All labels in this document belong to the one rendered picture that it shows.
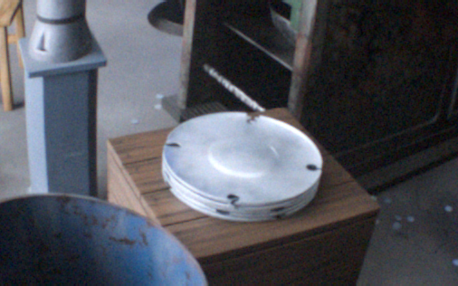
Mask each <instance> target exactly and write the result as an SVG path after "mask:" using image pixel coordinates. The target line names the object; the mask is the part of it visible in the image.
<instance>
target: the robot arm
mask: <svg viewBox="0 0 458 286"><path fill-rule="evenodd" d="M86 5H87V0H37V8H36V9H37V16H36V23H35V26H34V29H33V33H32V37H31V40H30V42H29V55H31V56H32V58H33V59H35V60H36V61H39V62H43V63H63V62H74V61H77V60H79V59H81V58H82V57H83V56H85V55H87V54H88V52H89V51H90V50H91V47H92V38H91V31H90V28H89V26H88V25H89V24H88V22H87V19H86Z"/></svg>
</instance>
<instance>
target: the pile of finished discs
mask: <svg viewBox="0 0 458 286"><path fill-rule="evenodd" d="M246 114H247V113H239V112H224V113H214V114H208V115H203V116H199V117H196V118H194V119H191V120H189V121H187V122H185V123H183V124H181V125H179V126H178V127H177V128H175V129H174V130H173V131H172V132H171V133H170V135H169V137H168V138H167V141H166V144H165V145H164V147H163V154H162V160H163V161H162V172H163V176H164V178H165V181H166V183H167V186H172V188H169V189H170V190H171V192H172V193H173V194H174V195H175V196H176V197H177V198H178V199H179V200H180V201H183V202H184V203H185V204H187V205H189V206H191V207H193V208H195V209H196V211H198V212H201V213H203V214H206V215H211V216H213V217H216V218H221V219H225V220H230V221H236V222H266V221H272V220H276V219H277V217H276V215H279V217H284V216H287V215H292V214H294V213H296V212H298V211H299V210H301V209H302V208H303V207H304V206H306V205H307V204H308V202H309V201H310V200H311V198H312V197H313V196H314V195H316V192H317V190H318V186H319V182H320V173H321V170H320V169H321V164H322V160H321V156H320V153H319V151H318V149H317V148H316V146H315V145H314V144H313V143H312V142H311V141H310V140H309V139H308V138H307V137H306V136H305V135H303V134H302V132H300V131H299V130H297V129H296V128H294V127H291V126H289V125H287V124H285V123H282V122H280V121H278V120H275V119H268V117H264V116H261V115H260V118H258V117H255V121H246V120H248V119H251V116H246Z"/></svg>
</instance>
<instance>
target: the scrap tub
mask: <svg viewBox="0 0 458 286"><path fill-rule="evenodd" d="M0 286H208V282H207V279H206V277H205V275H204V274H203V272H202V269H201V267H200V265H199V264H198V262H197V260H196V258H195V257H194V256H193V255H192V253H191V252H189V250H188V249H187V248H186V247H185V246H184V245H183V244H182V243H181V242H179V240H178V239H177V238H176V237H175V236H174V235H173V234H172V233H170V232H169V231H168V230H167V229H166V228H165V227H163V226H161V225H159V224H157V223H156V222H154V221H152V220H150V219H149V218H147V217H146V216H144V215H143V214H141V213H139V212H136V211H134V210H131V209H129V208H127V207H125V206H122V205H116V203H113V202H110V201H107V200H103V199H99V198H94V197H89V196H87V195H75V194H62V193H42V194H39V193H34V194H28V195H16V196H12V197H9V198H3V199H1V200H0Z"/></svg>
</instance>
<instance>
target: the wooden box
mask: <svg viewBox="0 0 458 286"><path fill-rule="evenodd" d="M260 115H261V116H264V117H268V119H275V120H278V121H280V122H282V123H285V124H287V125H289V126H291V127H294V128H296V129H297V130H299V131H300V132H302V134H303V135H305V136H306V137H307V138H308V139H309V140H310V141H311V142H312V143H313V144H314V145H315V146H316V148H317V149H318V151H319V153H320V156H321V160H322V164H321V169H320V170H321V173H320V182H319V186H318V190H317V192H316V195H314V196H313V197H312V198H311V200H310V201H309V202H308V204H307V205H306V206H304V207H303V208H302V209H301V210H299V211H298V212H296V213H294V214H290V215H287V216H284V217H279V215H278V214H277V215H276V217H277V219H276V220H272V221H266V222H236V221H230V220H225V219H221V218H216V217H213V216H211V215H208V214H203V213H201V212H198V211H196V209H195V208H193V207H191V206H189V205H187V204H185V203H184V202H183V201H180V200H179V199H178V198H177V197H176V196H175V195H174V194H173V193H172V192H171V190H170V189H169V188H172V186H167V183H166V181H165V178H164V176H163V172H162V161H163V160H162V154H163V147H164V145H165V144H166V141H167V138H168V137H169V135H170V133H171V132H172V131H173V130H174V129H175V128H177V127H178V126H174V127H170V128H163V129H153V130H149V131H143V133H138V134H133V135H127V136H122V137H116V138H107V147H108V190H109V192H108V201H110V202H113V203H116V205H122V206H125V207H127V208H129V209H131V210H134V211H136V212H139V213H141V214H143V215H144V216H146V217H147V218H149V219H150V220H152V221H154V222H156V223H157V224H159V225H161V226H163V227H165V228H166V229H167V230H168V231H169V232H170V233H172V234H173V235H174V236H175V237H176V238H177V239H178V240H179V242H181V243H182V244H183V245H184V246H185V247H186V248H187V249H188V250H189V252H191V253H192V255H193V256H194V257H195V258H196V260H197V262H198V264H199V265H200V267H201V269H202V272H203V274H204V275H205V277H206V279H207V282H208V286H356V285H357V281H358V276H359V274H360V273H361V269H362V265H363V262H364V259H363V258H365V256H366V253H367V250H368V246H369V243H370V240H371V236H372V233H373V230H374V227H375V224H376V222H377V216H376V215H378V214H379V211H380V206H379V205H378V204H377V202H376V201H375V200H374V199H373V198H372V197H371V196H369V195H368V193H367V192H366V191H365V190H364V189H363V188H362V187H361V186H360V185H359V183H358V182H357V181H354V179H353V178H352V177H351V176H350V175H349V174H348V173H347V172H346V170H345V169H344V168H343V167H342V166H341V165H340V164H339V163H338V162H337V161H336V160H335V159H334V158H333V157H332V156H331V154H329V152H328V151H327V150H326V149H325V148H324V147H323V146H322V145H321V144H320V143H319V142H318V141H317V140H316V139H315V138H313V137H312V136H311V135H310V134H309V132H308V131H307V130H306V129H305V128H304V127H303V126H302V125H301V124H300V123H299V122H298V121H297V120H296V119H294V118H293V117H292V116H291V114H290V113H289V112H288V111H287V110H286V109H285V108H278V109H273V110H263V111H257V112H251V113H247V114H246V116H251V119H248V120H246V121H255V117H258V118H260Z"/></svg>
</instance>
